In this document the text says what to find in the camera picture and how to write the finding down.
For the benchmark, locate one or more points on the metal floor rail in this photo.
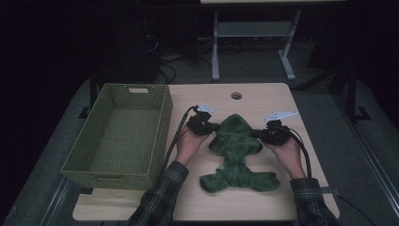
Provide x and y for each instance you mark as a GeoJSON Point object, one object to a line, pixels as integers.
{"type": "Point", "coordinates": [55, 204]}
{"type": "Point", "coordinates": [370, 150]}

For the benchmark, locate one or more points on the green woven basket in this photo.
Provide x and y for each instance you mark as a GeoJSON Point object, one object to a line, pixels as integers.
{"type": "Point", "coordinates": [125, 138]}

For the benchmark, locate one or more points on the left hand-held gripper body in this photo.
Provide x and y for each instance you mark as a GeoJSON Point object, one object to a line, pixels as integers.
{"type": "Point", "coordinates": [199, 124]}

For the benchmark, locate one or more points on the person's right hand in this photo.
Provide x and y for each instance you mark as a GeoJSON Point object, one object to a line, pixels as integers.
{"type": "Point", "coordinates": [290, 157]}

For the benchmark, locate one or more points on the grey tape strip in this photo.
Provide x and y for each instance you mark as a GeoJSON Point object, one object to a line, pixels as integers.
{"type": "Point", "coordinates": [330, 190]}

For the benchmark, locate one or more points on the white metal rack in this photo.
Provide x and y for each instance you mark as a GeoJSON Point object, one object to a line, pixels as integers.
{"type": "Point", "coordinates": [251, 29]}

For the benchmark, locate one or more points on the green fleece pet garment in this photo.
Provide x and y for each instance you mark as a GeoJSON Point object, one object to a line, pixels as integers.
{"type": "Point", "coordinates": [235, 141]}

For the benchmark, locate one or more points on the person's left hand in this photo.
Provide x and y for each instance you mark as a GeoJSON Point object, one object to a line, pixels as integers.
{"type": "Point", "coordinates": [188, 146]}

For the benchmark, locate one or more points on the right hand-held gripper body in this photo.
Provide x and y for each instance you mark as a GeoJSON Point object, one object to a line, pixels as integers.
{"type": "Point", "coordinates": [276, 135]}

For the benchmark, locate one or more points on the black metal stand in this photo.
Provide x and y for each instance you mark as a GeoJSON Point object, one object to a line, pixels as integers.
{"type": "Point", "coordinates": [352, 94]}

